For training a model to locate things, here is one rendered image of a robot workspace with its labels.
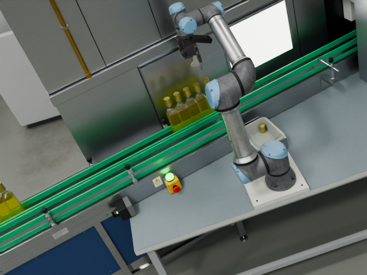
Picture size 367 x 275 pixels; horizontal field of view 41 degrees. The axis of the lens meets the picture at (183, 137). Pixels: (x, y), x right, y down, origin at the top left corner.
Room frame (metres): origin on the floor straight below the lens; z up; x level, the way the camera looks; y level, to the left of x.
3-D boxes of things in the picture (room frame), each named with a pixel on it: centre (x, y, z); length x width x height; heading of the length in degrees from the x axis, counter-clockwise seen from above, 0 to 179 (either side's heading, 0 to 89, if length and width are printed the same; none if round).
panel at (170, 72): (2.33, -0.36, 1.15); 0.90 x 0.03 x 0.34; 101
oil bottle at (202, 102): (2.15, -0.16, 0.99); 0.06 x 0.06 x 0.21; 11
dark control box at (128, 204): (1.84, 0.42, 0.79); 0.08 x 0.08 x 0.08; 11
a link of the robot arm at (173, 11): (2.16, -0.19, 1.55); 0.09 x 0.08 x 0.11; 6
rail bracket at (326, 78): (2.16, -0.90, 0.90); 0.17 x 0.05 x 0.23; 11
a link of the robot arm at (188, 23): (2.06, -0.22, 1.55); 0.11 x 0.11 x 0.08; 6
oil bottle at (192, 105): (2.14, -0.10, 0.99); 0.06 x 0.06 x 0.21; 10
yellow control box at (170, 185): (1.90, 0.14, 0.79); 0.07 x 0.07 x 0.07; 11
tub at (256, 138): (1.97, -0.40, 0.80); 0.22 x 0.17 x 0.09; 11
